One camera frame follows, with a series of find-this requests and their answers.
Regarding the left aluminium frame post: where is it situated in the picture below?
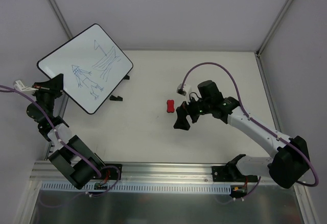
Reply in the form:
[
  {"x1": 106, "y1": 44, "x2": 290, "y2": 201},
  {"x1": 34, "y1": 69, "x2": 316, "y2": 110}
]
[{"x1": 47, "y1": 0, "x2": 74, "y2": 40}]

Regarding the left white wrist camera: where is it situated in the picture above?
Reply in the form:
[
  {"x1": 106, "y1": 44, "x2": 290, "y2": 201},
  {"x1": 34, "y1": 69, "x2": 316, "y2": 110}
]
[{"x1": 13, "y1": 80, "x2": 37, "y2": 94}]

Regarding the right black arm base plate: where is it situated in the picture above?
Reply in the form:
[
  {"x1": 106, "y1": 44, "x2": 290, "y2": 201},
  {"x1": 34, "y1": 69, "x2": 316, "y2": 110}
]
[{"x1": 211, "y1": 165, "x2": 259, "y2": 183}]

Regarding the white board with black frame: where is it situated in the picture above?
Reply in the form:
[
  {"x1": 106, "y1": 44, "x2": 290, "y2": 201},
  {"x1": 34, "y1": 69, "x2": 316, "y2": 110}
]
[{"x1": 37, "y1": 23, "x2": 133, "y2": 115}]

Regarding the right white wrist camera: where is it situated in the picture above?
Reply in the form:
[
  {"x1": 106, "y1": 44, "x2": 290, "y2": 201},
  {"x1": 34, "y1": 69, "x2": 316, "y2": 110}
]
[{"x1": 176, "y1": 84, "x2": 192, "y2": 104}]

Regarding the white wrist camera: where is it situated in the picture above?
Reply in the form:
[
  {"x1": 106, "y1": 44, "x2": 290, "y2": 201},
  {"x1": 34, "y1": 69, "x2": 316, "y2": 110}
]
[
  {"x1": 176, "y1": 84, "x2": 192, "y2": 104},
  {"x1": 13, "y1": 80, "x2": 37, "y2": 94}
]

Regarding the wire whiteboard stand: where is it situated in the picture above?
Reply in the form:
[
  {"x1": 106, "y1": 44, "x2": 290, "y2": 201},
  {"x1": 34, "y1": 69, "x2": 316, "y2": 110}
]
[{"x1": 109, "y1": 75, "x2": 130, "y2": 102}]

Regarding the red whiteboard eraser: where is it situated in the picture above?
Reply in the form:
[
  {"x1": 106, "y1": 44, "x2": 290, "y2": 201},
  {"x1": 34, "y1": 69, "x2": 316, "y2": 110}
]
[{"x1": 167, "y1": 99, "x2": 175, "y2": 113}]

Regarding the aluminium frame post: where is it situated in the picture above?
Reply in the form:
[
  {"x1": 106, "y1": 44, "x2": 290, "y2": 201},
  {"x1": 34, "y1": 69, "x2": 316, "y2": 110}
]
[
  {"x1": 47, "y1": 0, "x2": 74, "y2": 40},
  {"x1": 255, "y1": 0, "x2": 308, "y2": 56}
]

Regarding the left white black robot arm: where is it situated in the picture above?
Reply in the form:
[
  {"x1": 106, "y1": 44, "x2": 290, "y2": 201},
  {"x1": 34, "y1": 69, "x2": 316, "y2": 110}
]
[{"x1": 27, "y1": 73, "x2": 106, "y2": 189}]

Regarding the aluminium mounting rail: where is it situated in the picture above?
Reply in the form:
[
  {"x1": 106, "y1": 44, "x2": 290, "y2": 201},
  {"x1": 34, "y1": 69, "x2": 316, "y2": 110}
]
[{"x1": 29, "y1": 161, "x2": 275, "y2": 183}]

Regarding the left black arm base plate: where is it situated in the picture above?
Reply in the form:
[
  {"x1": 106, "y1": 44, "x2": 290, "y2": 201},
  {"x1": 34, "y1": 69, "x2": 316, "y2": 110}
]
[{"x1": 100, "y1": 163, "x2": 123, "y2": 180}]

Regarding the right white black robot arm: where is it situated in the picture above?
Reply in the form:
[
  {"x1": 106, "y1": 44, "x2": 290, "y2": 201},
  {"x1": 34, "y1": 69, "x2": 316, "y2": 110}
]
[{"x1": 174, "y1": 80, "x2": 310, "y2": 189}]

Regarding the white slotted cable duct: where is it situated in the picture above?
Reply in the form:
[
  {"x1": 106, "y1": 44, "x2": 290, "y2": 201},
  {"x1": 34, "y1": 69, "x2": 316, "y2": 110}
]
[{"x1": 40, "y1": 181, "x2": 231, "y2": 195}]

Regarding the right aluminium frame post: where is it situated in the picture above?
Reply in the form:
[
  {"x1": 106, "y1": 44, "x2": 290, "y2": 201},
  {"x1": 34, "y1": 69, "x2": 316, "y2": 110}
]
[{"x1": 255, "y1": 0, "x2": 308, "y2": 56}]

